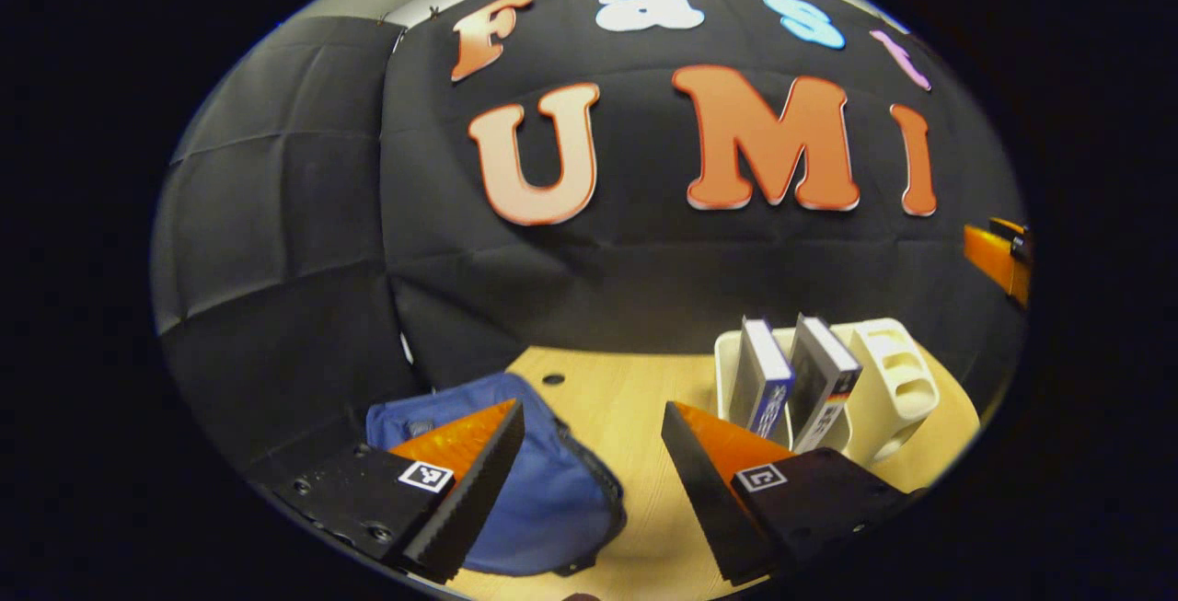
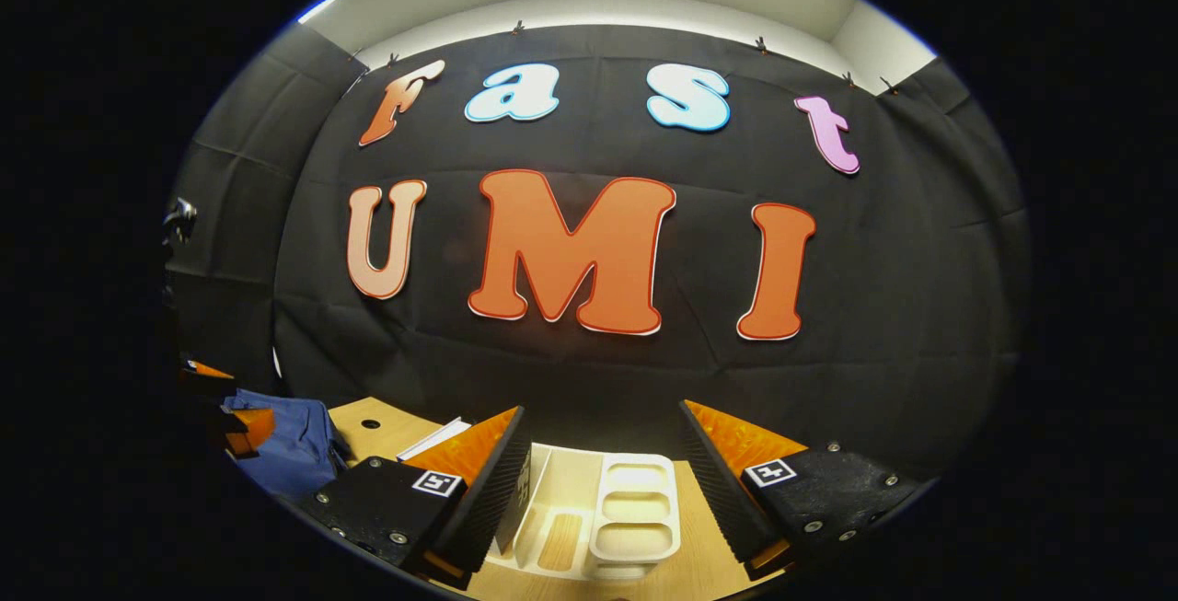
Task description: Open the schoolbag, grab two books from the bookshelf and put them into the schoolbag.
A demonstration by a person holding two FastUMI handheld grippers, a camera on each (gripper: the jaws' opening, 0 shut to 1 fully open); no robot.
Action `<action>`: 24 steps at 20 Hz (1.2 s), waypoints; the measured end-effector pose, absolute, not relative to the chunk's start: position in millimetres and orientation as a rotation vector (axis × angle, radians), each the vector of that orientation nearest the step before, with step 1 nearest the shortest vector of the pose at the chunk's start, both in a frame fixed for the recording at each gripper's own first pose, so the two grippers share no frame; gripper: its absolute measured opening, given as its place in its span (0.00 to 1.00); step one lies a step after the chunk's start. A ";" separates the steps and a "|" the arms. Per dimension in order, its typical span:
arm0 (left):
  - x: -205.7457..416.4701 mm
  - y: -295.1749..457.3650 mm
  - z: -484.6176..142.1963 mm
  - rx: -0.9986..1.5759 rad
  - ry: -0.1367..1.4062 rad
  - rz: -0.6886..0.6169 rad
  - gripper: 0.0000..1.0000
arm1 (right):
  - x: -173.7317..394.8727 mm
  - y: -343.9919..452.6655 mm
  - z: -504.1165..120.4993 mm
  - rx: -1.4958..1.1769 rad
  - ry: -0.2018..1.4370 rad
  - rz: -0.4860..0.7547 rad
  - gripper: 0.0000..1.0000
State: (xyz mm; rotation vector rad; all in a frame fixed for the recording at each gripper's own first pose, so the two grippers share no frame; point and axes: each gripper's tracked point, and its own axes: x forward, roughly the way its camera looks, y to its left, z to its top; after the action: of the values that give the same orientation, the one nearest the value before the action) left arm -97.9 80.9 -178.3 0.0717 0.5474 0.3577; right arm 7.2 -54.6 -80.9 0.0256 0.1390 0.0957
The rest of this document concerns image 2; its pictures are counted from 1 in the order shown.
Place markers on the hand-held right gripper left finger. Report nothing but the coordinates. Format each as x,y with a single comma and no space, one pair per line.
488,500

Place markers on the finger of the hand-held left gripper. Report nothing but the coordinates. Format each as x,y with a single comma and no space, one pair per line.
248,426
207,371

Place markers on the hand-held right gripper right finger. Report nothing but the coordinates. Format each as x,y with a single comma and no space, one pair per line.
722,500

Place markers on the blue schoolbag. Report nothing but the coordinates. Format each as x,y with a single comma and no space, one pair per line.
294,444

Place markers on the blue spine book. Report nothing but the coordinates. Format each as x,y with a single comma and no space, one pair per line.
437,438

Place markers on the white bookshelf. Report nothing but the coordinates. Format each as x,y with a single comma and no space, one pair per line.
635,527

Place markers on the ceiling light strip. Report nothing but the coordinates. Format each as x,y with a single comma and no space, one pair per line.
316,9

